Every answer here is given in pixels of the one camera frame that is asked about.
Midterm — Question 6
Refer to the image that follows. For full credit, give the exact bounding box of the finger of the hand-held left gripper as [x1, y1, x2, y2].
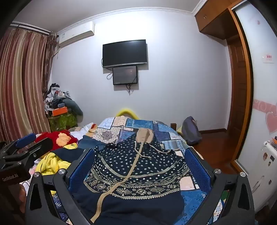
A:
[9, 132, 36, 150]
[22, 137, 53, 161]

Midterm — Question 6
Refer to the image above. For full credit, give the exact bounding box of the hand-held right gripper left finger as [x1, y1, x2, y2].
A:
[25, 148, 96, 225]

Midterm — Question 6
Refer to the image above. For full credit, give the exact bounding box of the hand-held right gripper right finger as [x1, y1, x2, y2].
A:
[184, 147, 256, 225]

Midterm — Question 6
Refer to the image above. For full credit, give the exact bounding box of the navy patterned hoodie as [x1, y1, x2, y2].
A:
[72, 128, 191, 225]

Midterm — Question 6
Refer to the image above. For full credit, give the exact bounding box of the pile of clothes and bags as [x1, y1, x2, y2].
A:
[44, 83, 72, 111]

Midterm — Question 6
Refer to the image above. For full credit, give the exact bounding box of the red plush toy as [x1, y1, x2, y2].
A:
[35, 130, 78, 152]

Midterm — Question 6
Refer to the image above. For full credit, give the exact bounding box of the navy garment with yellow logo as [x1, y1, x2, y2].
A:
[53, 143, 92, 169]

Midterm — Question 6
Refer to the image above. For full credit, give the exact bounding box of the grey backpack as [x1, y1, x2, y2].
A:
[181, 116, 202, 146]

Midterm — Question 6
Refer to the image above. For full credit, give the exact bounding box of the orange box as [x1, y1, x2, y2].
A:
[52, 107, 69, 116]

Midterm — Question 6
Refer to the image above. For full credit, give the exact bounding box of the white cloth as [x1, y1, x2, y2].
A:
[70, 122, 100, 139]

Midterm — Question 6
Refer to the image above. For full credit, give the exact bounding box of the blue patchwork blanket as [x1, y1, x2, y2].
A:
[52, 116, 223, 225]

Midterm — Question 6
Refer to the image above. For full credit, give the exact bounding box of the dark green cushion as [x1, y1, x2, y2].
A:
[63, 98, 84, 116]

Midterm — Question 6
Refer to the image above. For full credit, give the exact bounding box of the striped brown curtain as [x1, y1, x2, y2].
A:
[0, 27, 58, 143]

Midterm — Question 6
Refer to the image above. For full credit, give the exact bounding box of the white appliance with stickers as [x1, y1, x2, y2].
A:
[252, 138, 277, 213]

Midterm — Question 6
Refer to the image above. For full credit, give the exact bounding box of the wooden door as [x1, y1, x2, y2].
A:
[226, 9, 254, 172]

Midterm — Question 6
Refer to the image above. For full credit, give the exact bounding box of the white sliding wardrobe door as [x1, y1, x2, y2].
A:
[235, 2, 277, 213]

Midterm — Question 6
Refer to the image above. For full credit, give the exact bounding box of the curtain rod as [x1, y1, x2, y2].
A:
[10, 22, 57, 35]

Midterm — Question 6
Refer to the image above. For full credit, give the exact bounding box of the white air conditioner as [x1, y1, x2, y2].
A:
[57, 21, 95, 48]

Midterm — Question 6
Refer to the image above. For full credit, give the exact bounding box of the wooden overhead cabinet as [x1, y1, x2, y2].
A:
[195, 0, 240, 40]

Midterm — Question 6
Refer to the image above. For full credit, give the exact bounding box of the black monitor cable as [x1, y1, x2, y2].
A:
[126, 84, 139, 95]

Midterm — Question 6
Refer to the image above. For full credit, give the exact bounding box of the small black wall monitor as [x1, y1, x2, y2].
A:
[112, 65, 138, 85]

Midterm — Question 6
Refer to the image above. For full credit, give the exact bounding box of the black wall television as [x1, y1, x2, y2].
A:
[102, 39, 148, 68]

